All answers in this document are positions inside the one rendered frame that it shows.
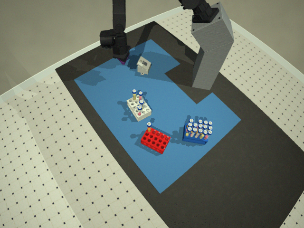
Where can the white tube rack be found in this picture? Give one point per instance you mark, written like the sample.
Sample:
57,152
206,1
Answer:
145,112

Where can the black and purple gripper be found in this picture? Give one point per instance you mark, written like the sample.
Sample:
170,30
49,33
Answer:
124,54

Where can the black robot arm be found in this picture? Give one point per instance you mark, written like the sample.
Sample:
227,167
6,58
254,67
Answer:
202,11

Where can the white tube cap with id label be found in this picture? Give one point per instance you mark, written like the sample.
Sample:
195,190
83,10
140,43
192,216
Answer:
203,134

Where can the blue bench mat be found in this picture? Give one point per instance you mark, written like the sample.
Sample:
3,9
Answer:
108,87

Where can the red tube rack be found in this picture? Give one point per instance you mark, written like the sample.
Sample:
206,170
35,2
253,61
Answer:
155,140

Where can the test tube with blue cap and pink liquid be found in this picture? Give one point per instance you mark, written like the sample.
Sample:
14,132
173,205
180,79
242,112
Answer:
140,95

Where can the blue test tube rack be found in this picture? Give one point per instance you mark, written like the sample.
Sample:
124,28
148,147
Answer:
193,139

